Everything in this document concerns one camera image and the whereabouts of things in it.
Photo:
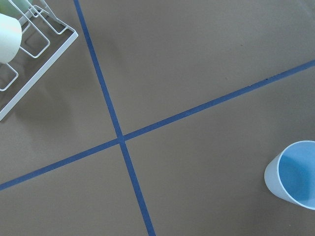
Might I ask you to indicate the light blue plastic cup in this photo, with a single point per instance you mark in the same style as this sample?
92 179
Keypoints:
291 174

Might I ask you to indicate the white cup on rack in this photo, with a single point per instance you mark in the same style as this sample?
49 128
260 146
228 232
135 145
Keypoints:
10 38

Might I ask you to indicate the white wire cup rack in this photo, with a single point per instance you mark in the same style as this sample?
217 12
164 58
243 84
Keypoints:
44 39

